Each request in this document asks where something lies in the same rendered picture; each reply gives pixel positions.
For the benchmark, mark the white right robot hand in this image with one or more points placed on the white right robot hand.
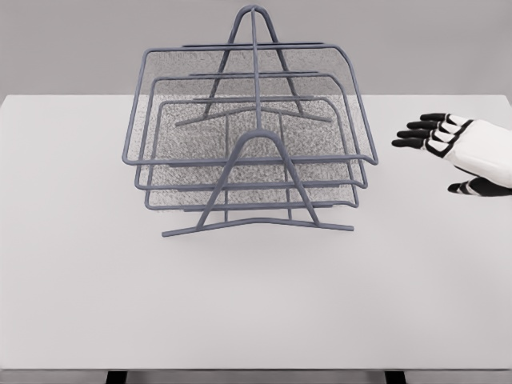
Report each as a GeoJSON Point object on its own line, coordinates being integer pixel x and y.
{"type": "Point", "coordinates": [482, 148]}

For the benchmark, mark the large grey mesh folder tray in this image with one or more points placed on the large grey mesh folder tray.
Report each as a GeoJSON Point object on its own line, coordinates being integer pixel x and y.
{"type": "Point", "coordinates": [168, 64]}

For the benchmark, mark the small grey mesh folder tray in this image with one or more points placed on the small grey mesh folder tray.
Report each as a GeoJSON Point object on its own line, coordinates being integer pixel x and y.
{"type": "Point", "coordinates": [180, 201]}

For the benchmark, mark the medium grey mesh folder tray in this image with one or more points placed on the medium grey mesh folder tray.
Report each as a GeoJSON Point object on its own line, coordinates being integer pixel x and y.
{"type": "Point", "coordinates": [176, 178]}

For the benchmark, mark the white table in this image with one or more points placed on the white table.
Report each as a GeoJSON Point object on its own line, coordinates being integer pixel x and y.
{"type": "Point", "coordinates": [256, 377]}

